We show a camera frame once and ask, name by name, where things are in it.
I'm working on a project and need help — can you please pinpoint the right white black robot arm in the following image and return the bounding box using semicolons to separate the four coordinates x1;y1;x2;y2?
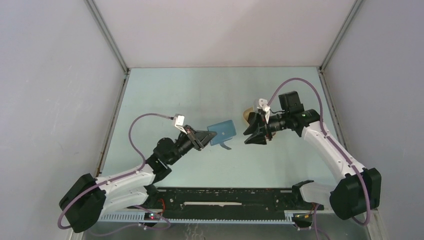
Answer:
243;91;382;220

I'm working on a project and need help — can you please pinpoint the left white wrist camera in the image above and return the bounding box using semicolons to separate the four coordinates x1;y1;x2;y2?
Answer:
173;113;186;133

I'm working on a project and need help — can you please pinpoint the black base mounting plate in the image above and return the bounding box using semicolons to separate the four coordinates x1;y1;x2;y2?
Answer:
141;187;315;222

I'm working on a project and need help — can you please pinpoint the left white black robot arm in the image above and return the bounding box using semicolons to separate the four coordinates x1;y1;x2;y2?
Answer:
57;125;217;233

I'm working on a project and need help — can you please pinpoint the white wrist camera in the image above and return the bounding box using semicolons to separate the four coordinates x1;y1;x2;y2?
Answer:
173;113;186;133
253;98;271;114

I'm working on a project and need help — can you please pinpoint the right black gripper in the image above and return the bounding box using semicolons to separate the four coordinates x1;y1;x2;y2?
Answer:
243;111;289;146

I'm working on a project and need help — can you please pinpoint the blue leather card holder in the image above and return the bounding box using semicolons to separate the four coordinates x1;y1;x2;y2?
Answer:
207;119;237;150

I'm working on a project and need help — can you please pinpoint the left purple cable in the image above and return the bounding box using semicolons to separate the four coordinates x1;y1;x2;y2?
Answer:
57;113;176;229

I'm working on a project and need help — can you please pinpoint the oval wooden tray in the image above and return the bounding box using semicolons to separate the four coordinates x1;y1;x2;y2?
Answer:
243;110;254;137

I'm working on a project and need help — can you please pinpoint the white cable duct strip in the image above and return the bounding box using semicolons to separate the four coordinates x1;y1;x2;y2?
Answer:
99;211;296;225

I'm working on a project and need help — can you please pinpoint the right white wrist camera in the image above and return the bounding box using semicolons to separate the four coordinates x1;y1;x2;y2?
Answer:
253;98;271;114

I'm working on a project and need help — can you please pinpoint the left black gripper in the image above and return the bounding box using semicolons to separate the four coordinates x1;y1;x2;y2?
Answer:
168;124;216;165

